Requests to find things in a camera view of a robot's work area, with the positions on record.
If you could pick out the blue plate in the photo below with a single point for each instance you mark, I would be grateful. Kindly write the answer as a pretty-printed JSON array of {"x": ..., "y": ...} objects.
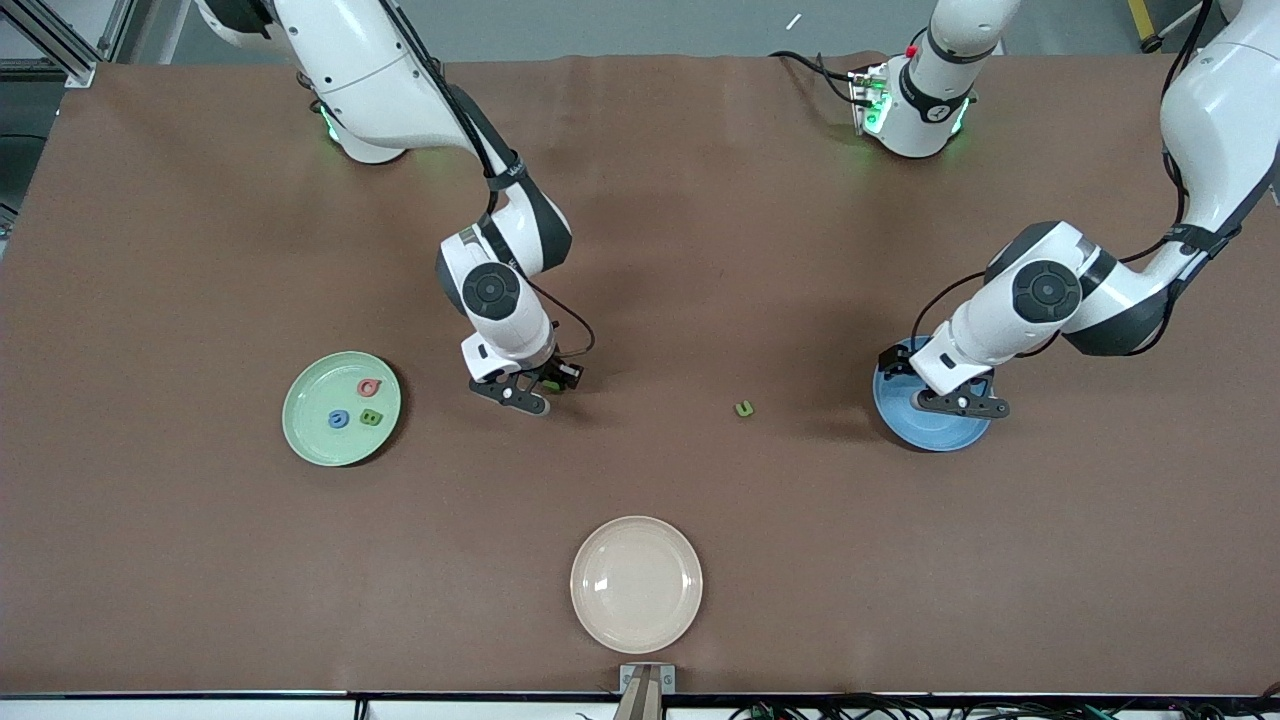
[{"x": 940, "y": 432}]

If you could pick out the beige plate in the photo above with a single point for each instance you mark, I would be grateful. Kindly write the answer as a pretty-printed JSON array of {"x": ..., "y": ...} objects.
[{"x": 636, "y": 585}]

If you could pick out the stand leg with black foot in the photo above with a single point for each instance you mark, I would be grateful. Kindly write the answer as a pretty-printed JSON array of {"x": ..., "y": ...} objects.
[{"x": 1153, "y": 43}]

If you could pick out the grey metal bracket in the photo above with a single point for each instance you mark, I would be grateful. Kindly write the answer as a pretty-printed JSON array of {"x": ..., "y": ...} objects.
[{"x": 628, "y": 682}]

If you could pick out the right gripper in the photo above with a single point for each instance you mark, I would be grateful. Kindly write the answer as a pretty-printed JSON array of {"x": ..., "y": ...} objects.
[{"x": 549, "y": 371}]

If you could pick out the aluminium frame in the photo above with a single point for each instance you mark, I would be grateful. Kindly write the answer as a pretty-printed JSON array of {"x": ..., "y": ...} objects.
[{"x": 75, "y": 72}]

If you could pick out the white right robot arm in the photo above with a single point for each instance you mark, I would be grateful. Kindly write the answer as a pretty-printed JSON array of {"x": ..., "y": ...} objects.
[{"x": 400, "y": 90}]

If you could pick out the brown table cover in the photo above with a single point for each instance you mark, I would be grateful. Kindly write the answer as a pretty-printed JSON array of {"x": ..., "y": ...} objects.
[{"x": 640, "y": 250}]

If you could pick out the red capital letter Q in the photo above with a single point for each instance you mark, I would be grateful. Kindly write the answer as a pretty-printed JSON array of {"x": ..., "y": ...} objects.
[{"x": 362, "y": 388}]

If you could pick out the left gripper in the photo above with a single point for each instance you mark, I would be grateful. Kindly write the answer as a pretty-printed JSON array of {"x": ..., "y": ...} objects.
[{"x": 892, "y": 360}]

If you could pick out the black table edge strip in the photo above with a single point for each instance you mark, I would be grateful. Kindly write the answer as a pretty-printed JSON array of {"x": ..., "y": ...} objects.
[{"x": 200, "y": 694}]

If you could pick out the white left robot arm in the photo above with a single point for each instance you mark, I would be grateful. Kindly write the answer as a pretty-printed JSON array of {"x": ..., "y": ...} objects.
[{"x": 1220, "y": 110}]

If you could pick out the beige post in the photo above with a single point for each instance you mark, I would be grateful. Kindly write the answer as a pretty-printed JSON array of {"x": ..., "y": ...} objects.
[{"x": 640, "y": 705}]

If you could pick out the green plate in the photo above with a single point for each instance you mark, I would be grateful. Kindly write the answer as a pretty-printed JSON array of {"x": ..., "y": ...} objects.
[{"x": 310, "y": 420}]

